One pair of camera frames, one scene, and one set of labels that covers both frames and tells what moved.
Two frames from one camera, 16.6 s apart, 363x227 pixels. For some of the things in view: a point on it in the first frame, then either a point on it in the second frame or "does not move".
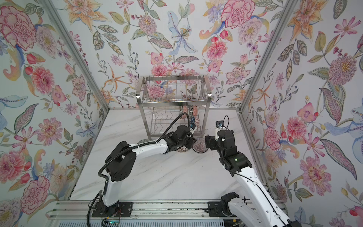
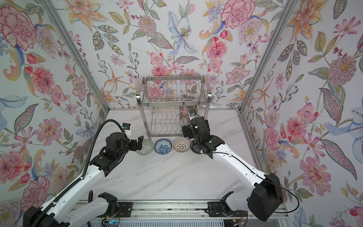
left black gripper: [192, 141] → [134, 147]
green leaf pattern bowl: [184, 116] → [193, 112]
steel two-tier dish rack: [167, 101] does not move
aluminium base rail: [148, 210] does not move
